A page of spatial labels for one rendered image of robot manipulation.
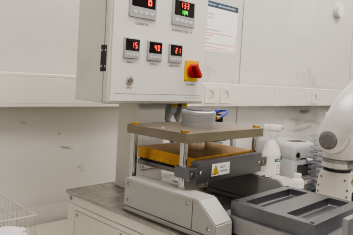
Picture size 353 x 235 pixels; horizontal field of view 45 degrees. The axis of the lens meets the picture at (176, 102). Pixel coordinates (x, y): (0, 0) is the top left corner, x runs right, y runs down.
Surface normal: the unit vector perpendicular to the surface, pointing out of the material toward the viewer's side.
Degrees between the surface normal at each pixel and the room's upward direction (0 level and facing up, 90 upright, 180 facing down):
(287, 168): 90
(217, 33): 90
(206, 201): 41
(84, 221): 90
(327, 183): 91
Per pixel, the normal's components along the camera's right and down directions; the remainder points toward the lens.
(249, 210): -0.70, 0.00
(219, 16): 0.70, 0.07
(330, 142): -0.47, 0.11
